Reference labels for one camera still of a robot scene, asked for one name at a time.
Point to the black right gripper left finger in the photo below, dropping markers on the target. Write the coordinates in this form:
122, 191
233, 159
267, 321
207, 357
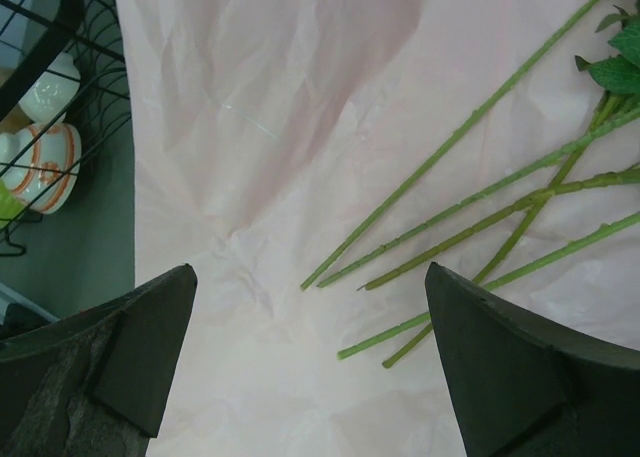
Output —
97, 383

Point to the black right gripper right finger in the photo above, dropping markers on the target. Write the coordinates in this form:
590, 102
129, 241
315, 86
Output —
524, 385

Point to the pink wrapping paper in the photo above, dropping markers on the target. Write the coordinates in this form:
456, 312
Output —
225, 128

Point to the mixed artificial flower bunch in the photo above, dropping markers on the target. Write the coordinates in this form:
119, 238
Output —
397, 76

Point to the white ceramic bowl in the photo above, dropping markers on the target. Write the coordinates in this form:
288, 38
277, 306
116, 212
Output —
52, 91

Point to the black wire basket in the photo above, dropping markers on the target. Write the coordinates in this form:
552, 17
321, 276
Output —
33, 34

